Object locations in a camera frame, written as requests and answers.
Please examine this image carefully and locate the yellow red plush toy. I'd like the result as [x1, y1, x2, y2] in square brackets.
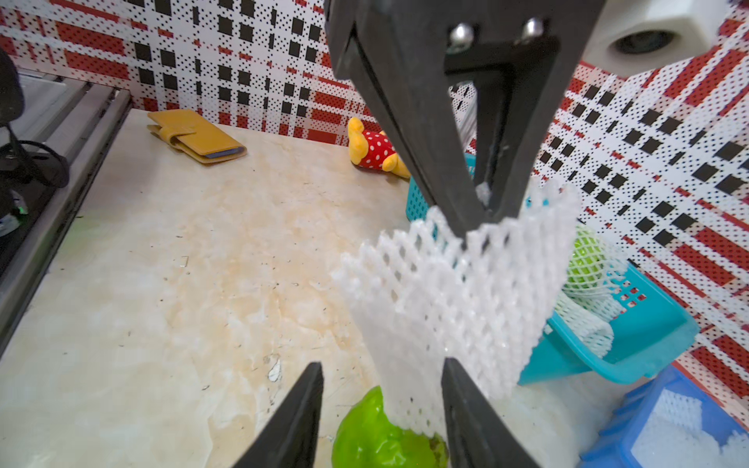
[347, 117, 411, 181]

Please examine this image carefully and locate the sleeved custard apple front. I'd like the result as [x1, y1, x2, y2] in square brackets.
[554, 292, 614, 358]

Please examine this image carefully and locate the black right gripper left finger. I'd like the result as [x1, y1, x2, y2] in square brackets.
[233, 362, 324, 468]

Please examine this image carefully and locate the teal plastic basket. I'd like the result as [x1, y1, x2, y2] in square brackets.
[405, 153, 701, 386]

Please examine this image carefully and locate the green custard apple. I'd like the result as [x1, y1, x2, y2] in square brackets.
[332, 386, 449, 468]
[565, 224, 607, 294]

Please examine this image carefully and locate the white foam net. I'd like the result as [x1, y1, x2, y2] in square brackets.
[563, 223, 628, 322]
[332, 183, 580, 436]

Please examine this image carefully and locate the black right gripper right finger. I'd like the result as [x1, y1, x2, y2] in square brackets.
[441, 358, 538, 468]

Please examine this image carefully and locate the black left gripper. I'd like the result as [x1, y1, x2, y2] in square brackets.
[324, 1, 605, 237]

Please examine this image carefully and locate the blue plastic tray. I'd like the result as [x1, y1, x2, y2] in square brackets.
[579, 366, 747, 468]

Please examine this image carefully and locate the yellow block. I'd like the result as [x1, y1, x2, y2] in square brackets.
[147, 109, 247, 165]

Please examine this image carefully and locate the stack of white foam nets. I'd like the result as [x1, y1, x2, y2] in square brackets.
[631, 389, 748, 467]

